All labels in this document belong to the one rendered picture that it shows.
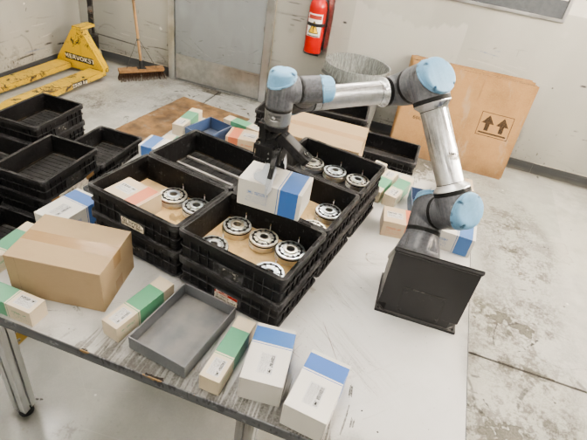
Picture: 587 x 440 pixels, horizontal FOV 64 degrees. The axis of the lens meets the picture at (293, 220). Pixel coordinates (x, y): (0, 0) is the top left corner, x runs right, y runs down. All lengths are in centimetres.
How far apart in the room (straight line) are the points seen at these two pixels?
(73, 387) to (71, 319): 75
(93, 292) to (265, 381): 60
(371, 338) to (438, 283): 28
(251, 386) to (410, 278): 62
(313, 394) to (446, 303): 58
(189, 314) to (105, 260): 31
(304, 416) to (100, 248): 81
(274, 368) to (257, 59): 382
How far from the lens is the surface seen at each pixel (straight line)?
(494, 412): 256
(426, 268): 157
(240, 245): 164
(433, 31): 443
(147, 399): 225
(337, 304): 168
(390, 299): 167
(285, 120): 132
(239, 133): 250
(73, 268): 154
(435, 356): 165
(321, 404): 132
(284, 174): 146
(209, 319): 157
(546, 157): 482
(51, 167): 278
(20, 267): 165
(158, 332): 154
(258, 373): 134
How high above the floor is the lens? 188
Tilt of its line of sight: 36 degrees down
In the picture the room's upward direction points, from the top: 10 degrees clockwise
